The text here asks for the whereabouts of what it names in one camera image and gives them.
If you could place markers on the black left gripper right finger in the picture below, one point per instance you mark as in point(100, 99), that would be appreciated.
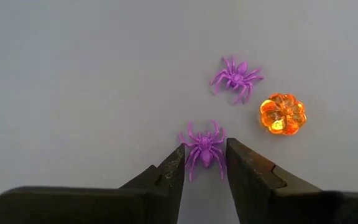
point(253, 193)

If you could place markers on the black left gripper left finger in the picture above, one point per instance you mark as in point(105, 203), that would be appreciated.
point(166, 186)

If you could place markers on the orange translucent pumpkin toy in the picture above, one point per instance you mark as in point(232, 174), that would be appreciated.
point(283, 113)

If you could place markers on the purple plastic spider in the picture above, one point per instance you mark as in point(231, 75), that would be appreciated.
point(237, 77)
point(205, 149)

